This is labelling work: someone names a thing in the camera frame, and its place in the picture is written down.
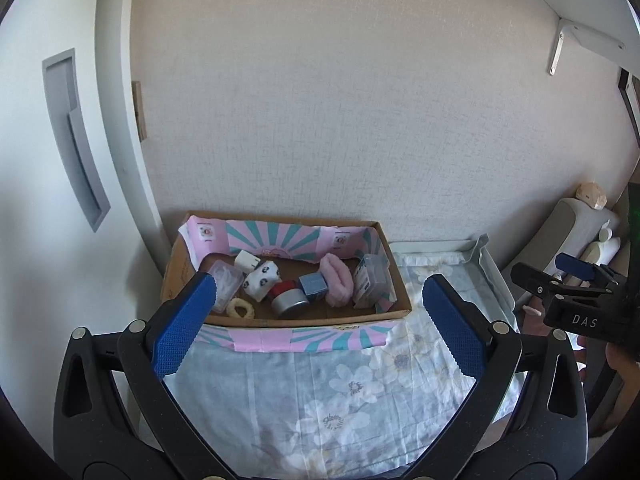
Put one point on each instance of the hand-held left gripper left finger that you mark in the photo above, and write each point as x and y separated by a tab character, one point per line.
182	325

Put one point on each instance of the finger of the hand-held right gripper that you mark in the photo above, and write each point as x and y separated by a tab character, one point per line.
535	285
575	266

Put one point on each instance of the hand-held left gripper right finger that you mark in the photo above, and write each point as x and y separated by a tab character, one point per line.
452	330

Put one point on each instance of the clear plastic swab box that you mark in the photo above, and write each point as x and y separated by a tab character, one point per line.
225	280

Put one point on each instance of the cream fluffy scrunchie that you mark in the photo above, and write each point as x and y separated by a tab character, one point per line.
250	311

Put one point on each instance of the white charger plug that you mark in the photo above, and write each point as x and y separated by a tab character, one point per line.
246	261

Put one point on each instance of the clear box with blue contents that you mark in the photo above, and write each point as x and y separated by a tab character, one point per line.
371	282

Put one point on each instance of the grey tape roll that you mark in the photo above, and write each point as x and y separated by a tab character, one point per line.
290	302

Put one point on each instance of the pink fluffy scrunchie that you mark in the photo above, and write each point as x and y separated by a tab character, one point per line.
336	280

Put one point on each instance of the cardboard box with pink flaps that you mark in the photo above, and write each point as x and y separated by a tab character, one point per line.
320	340

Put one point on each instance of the person's right forearm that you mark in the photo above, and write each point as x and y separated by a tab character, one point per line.
625	385

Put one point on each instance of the grey cushion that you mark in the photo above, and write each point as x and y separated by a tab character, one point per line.
565	225

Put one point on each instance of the beige plush toy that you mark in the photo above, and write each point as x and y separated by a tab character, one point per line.
591	196

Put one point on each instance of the white table with raised rim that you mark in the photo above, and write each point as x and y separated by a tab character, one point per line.
435	246

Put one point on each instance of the white patterned cloth roll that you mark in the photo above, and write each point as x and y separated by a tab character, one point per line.
262	280

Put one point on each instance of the dark grey cube box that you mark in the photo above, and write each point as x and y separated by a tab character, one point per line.
314	286

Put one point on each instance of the light blue floral sheet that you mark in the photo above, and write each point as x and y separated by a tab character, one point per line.
310	390

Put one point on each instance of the white sliding door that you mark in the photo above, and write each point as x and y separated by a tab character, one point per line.
30	210

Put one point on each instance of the dark picture frame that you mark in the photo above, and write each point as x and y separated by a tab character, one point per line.
631	100

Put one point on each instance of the white wall bracket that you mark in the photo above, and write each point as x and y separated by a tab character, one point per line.
555	50

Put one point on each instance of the brown wall block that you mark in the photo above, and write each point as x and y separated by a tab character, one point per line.
140	110

